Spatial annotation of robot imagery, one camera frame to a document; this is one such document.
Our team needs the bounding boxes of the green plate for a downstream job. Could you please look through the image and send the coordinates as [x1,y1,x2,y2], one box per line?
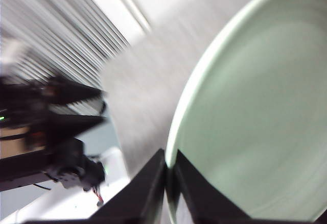
[165,0,327,223]

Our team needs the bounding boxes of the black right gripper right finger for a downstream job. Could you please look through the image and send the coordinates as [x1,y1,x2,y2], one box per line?
[173,150,317,224]

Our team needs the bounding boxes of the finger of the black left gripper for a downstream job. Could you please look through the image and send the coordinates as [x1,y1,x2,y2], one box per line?
[50,78,108,105]
[47,114,106,143]

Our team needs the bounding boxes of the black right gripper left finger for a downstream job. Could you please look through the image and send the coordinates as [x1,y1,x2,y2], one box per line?
[25,148,167,224]

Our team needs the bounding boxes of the grey white striped panel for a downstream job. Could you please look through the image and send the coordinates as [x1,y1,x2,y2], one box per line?
[0,0,131,88]

